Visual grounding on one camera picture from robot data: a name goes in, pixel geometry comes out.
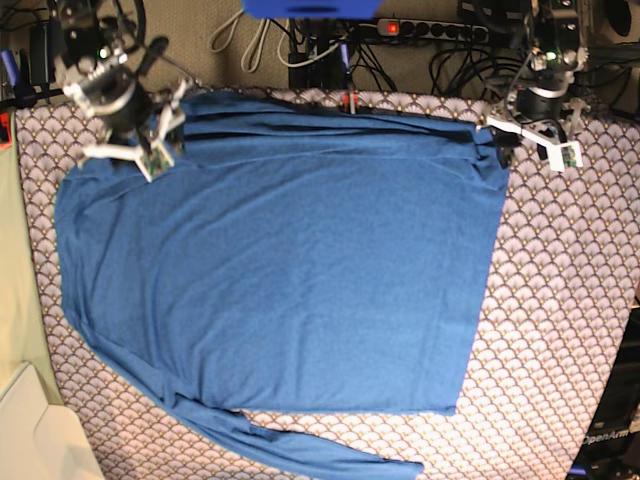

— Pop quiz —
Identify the blue T-shirt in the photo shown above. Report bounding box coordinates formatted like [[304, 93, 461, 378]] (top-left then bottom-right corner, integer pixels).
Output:
[[54, 92, 509, 479]]

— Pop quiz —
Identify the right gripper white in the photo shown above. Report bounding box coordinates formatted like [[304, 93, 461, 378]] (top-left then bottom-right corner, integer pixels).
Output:
[[82, 79, 190, 182]]

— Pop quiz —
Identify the blue box overhead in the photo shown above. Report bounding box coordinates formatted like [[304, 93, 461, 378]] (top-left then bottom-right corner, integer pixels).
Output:
[[242, 0, 383, 19]]

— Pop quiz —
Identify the grey looped cable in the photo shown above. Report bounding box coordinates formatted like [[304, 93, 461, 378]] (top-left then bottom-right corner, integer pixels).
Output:
[[209, 19, 271, 72]]

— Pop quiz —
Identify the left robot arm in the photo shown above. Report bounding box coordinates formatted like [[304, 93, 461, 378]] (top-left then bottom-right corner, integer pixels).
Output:
[[472, 1, 589, 172]]

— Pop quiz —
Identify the black OpenArm case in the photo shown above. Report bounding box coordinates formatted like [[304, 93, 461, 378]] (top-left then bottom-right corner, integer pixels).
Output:
[[567, 306, 639, 479]]

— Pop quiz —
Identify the white plastic bin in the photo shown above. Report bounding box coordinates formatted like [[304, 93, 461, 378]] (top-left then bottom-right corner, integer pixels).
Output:
[[1, 362, 104, 479]]

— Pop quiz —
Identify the fan-patterned table cloth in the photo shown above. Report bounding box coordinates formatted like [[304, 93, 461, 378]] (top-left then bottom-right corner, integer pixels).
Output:
[[14, 104, 639, 479]]

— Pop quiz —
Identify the white power strip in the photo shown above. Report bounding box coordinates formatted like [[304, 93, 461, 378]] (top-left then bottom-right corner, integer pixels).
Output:
[[375, 18, 490, 44]]

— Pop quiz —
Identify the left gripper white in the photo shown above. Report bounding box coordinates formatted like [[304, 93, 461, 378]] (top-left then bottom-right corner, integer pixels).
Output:
[[477, 98, 588, 172]]

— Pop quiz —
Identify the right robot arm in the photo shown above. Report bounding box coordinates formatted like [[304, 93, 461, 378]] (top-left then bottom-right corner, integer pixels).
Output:
[[48, 1, 197, 182]]

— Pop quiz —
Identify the red black table clamp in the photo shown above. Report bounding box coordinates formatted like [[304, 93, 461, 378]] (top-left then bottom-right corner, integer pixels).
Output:
[[341, 90, 359, 115]]

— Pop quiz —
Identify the black power adapter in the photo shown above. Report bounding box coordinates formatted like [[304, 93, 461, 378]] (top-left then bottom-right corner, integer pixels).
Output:
[[29, 20, 64, 87]]

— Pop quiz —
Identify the blue handled clamp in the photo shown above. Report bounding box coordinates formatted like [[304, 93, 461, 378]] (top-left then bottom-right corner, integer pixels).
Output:
[[1, 49, 37, 109]]

